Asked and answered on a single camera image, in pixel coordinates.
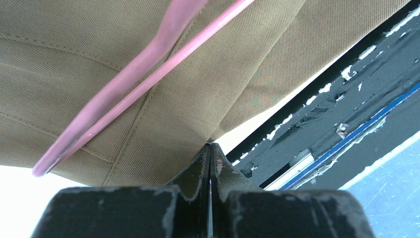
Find tan brown pleated skirt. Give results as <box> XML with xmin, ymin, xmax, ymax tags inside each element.
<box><xmin>0</xmin><ymin>0</ymin><xmax>408</xmax><ymax>186</ymax></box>

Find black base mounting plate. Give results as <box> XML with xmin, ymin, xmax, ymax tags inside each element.
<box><xmin>227</xmin><ymin>0</ymin><xmax>420</xmax><ymax>190</ymax></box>

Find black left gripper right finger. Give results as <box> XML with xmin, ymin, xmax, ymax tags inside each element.
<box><xmin>210</xmin><ymin>143</ymin><xmax>374</xmax><ymax>238</ymax></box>

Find pink thin hanger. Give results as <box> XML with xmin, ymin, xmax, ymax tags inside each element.
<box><xmin>32</xmin><ymin>0</ymin><xmax>253</xmax><ymax>177</ymax></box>

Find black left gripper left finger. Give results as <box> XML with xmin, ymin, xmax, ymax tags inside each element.
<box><xmin>32</xmin><ymin>144</ymin><xmax>210</xmax><ymax>238</ymax></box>

